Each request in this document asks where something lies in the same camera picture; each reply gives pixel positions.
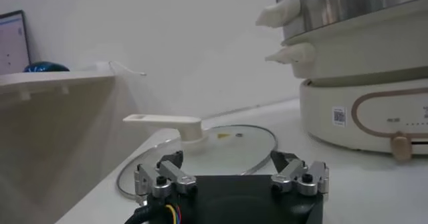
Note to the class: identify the computer monitor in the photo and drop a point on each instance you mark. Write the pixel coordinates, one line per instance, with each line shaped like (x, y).
(11, 45)

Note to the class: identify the blue computer mouse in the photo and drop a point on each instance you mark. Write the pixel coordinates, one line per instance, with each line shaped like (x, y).
(45, 67)

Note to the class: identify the thin white stick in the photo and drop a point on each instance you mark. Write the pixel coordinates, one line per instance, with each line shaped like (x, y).
(128, 69)

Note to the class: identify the white wall shelf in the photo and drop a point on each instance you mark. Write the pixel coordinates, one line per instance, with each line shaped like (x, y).
(50, 78)

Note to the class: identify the cream electric cooker base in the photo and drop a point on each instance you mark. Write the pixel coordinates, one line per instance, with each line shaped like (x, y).
(327, 98)

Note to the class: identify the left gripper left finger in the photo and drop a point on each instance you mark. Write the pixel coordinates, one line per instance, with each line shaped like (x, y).
(174, 175)

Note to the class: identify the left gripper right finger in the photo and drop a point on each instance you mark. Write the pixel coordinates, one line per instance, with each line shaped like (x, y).
(291, 172)

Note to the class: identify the cream cooking pot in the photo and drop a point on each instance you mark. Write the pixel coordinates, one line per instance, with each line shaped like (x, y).
(368, 51)

